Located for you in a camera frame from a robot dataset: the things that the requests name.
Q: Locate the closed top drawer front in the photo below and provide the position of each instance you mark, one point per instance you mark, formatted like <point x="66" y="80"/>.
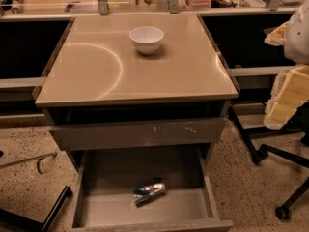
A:
<point x="138" y="134"/>

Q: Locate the open middle drawer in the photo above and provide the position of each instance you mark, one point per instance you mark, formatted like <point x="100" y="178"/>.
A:
<point x="103" y="201"/>

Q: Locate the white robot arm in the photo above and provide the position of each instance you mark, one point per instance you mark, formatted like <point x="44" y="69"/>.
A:
<point x="296" y="48"/>

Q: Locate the white ceramic bowl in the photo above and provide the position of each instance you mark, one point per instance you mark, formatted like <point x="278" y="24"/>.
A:
<point x="146" y="39"/>

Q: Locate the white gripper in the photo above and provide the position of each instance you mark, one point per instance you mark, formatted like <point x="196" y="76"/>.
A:
<point x="297" y="41"/>

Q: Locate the black bar on floor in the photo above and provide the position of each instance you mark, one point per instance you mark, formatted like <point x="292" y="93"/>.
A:
<point x="31" y="225"/>

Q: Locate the silver blue redbull can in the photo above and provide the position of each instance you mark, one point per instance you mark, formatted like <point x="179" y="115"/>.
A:
<point x="148" y="192"/>

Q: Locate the grey drawer cabinet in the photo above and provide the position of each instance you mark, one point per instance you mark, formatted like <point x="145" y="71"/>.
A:
<point x="99" y="77"/>

